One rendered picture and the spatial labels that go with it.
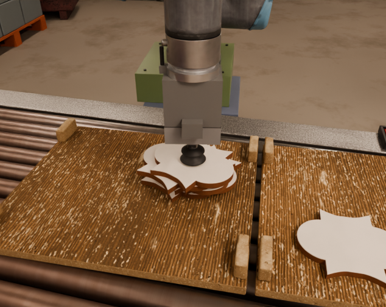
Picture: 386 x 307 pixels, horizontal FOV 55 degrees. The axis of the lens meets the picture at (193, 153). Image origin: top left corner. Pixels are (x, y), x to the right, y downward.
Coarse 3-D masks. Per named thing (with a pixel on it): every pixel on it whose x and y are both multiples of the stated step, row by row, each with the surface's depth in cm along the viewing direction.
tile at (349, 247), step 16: (304, 224) 56; (320, 224) 56; (336, 224) 56; (352, 224) 56; (368, 224) 56; (304, 240) 53; (320, 240) 53; (336, 240) 53; (352, 240) 53; (368, 240) 53; (384, 240) 53; (320, 256) 51; (336, 256) 51; (352, 256) 51; (368, 256) 51; (384, 256) 51; (336, 272) 49; (352, 272) 49; (368, 272) 49; (384, 272) 49
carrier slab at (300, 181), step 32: (288, 160) 71; (320, 160) 71; (352, 160) 71; (384, 160) 71; (288, 192) 64; (320, 192) 64; (352, 192) 64; (384, 192) 64; (288, 224) 57; (384, 224) 57; (288, 256) 52; (256, 288) 48; (288, 288) 48; (320, 288) 48; (352, 288) 48; (384, 288) 48
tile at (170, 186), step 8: (160, 144) 68; (144, 152) 66; (152, 152) 66; (144, 160) 64; (152, 160) 64; (144, 168) 62; (144, 176) 62; (152, 176) 61; (160, 176) 60; (168, 184) 58; (176, 184) 58; (168, 192) 58
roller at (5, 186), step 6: (0, 180) 69; (6, 180) 69; (12, 180) 69; (0, 186) 68; (6, 186) 68; (12, 186) 68; (0, 192) 68; (6, 192) 67; (252, 222) 60; (258, 222) 60; (252, 228) 59; (252, 234) 59; (252, 240) 59
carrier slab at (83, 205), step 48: (96, 144) 76; (144, 144) 76; (240, 144) 76; (48, 192) 64; (96, 192) 64; (144, 192) 64; (240, 192) 64; (0, 240) 55; (48, 240) 55; (96, 240) 55; (144, 240) 55; (192, 240) 55; (240, 288) 48
